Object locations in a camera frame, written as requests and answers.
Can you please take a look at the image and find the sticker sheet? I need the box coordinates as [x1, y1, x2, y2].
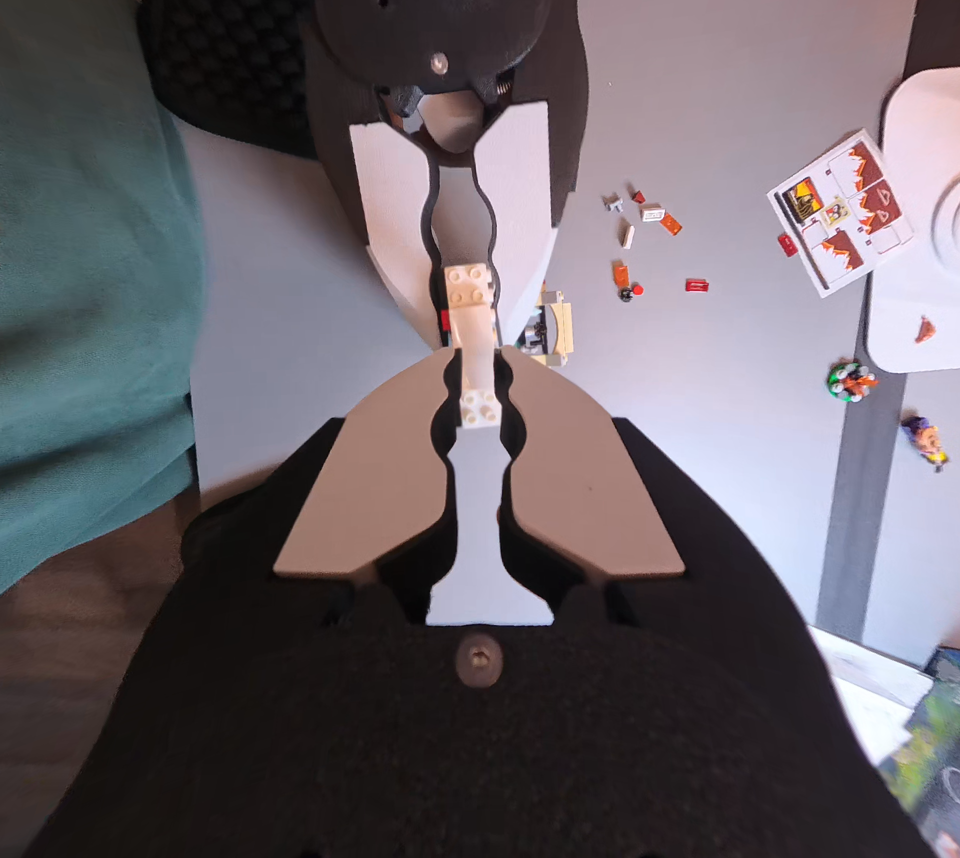
[766, 129, 916, 299]

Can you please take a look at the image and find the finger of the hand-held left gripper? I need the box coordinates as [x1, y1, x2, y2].
[476, 100, 560, 349]
[348, 115, 445, 351]

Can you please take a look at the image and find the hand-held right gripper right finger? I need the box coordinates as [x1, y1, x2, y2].
[496, 345, 685, 582]

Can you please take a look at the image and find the blue toy set box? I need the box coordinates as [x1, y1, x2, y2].
[877, 644, 960, 858]

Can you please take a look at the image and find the white paper bag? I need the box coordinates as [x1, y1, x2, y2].
[810, 624, 935, 762]

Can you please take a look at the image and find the purple toy minifigure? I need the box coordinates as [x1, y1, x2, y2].
[900, 415, 950, 473]

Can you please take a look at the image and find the red tan brick toy truck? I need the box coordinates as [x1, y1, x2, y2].
[431, 263, 575, 430]

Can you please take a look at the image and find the grey desk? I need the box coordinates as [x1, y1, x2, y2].
[176, 0, 960, 672]

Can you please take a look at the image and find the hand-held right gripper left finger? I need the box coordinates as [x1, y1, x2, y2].
[273, 346, 459, 582]

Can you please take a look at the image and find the brick campfire on green base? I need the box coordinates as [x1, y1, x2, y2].
[827, 359, 879, 403]

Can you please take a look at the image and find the white plastic board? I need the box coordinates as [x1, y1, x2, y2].
[862, 69, 960, 374]

